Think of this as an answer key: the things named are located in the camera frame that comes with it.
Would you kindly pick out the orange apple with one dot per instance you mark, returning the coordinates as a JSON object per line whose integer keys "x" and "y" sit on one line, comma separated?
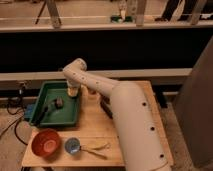
{"x": 73, "y": 93}

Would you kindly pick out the blue measuring cup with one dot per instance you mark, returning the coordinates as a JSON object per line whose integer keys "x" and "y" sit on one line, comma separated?
{"x": 73, "y": 146}

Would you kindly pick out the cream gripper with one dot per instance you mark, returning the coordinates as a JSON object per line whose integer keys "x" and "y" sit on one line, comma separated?
{"x": 73, "y": 87}

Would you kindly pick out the red bowl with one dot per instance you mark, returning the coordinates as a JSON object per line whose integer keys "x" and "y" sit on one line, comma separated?
{"x": 45, "y": 143}

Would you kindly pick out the small metal cup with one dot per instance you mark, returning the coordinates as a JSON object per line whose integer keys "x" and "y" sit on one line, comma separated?
{"x": 91, "y": 91}

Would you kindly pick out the green object on ledge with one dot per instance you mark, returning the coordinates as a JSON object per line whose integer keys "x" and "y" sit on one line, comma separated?
{"x": 119, "y": 19}

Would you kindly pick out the dark green cucumber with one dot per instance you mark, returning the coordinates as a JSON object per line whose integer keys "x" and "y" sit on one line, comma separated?
{"x": 106, "y": 109}

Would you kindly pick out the black dish brush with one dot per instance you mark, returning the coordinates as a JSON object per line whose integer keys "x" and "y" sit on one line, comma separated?
{"x": 53, "y": 105}

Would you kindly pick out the blue power box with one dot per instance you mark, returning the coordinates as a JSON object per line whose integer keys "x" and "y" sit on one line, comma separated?
{"x": 28, "y": 112}

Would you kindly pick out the green plastic tray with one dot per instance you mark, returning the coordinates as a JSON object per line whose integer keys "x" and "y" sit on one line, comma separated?
{"x": 67, "y": 116}

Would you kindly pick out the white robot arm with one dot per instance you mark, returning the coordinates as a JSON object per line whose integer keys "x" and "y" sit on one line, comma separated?
{"x": 138, "y": 137}

